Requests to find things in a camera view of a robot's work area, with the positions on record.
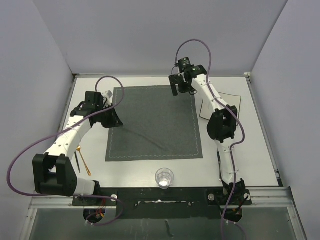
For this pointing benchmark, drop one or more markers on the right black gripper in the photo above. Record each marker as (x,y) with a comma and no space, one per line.
(175,80)

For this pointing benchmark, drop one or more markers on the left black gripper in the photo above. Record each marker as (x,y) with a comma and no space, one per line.
(114,121)

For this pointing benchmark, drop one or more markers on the dark grey cloth placemat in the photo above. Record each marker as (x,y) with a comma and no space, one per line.
(156,126)

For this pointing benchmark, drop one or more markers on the clear plastic cup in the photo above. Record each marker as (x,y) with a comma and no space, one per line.
(164,178)

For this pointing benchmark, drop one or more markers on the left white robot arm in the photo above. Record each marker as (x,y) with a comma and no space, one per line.
(53,171)

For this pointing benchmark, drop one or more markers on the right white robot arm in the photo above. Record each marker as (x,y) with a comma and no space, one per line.
(222,124)

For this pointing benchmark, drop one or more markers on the gold fork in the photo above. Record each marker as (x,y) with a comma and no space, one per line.
(83,160)

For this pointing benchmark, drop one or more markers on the dark thin utensil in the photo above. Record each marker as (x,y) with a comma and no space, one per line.
(77,162)

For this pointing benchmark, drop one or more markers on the silver table knife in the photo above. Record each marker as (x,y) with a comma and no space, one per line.
(219,170)

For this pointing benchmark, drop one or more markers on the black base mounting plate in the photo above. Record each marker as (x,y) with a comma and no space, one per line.
(172,203)

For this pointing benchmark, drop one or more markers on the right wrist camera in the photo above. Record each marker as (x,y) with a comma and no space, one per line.
(183,64)

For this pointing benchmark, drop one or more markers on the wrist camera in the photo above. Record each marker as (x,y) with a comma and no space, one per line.
(107,94)
(183,64)

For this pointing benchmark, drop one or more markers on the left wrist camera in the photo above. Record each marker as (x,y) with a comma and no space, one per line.
(107,94)

